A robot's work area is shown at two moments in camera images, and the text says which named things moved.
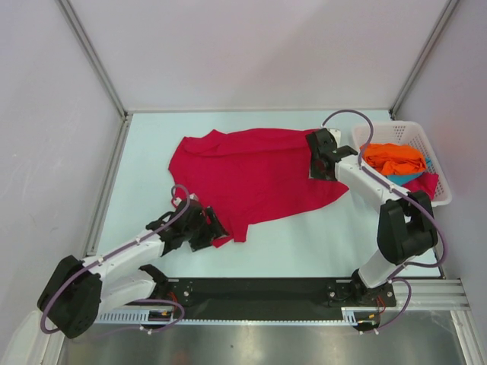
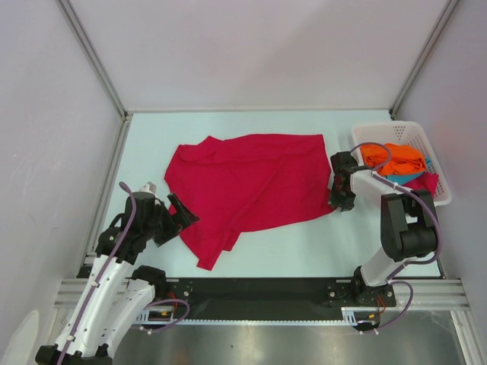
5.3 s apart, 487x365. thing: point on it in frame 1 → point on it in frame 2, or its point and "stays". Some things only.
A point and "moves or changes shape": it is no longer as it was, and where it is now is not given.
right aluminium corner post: x=446 y=14 stays
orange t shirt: x=395 y=159 stays
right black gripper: x=314 y=172 → x=334 y=200
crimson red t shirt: x=249 y=176 moves or changes shape
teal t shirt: x=403 y=179 stays
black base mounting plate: x=268 y=298 stays
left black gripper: x=216 y=231 → x=183 y=218
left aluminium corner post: x=83 y=38 stays
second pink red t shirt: x=426 y=182 stays
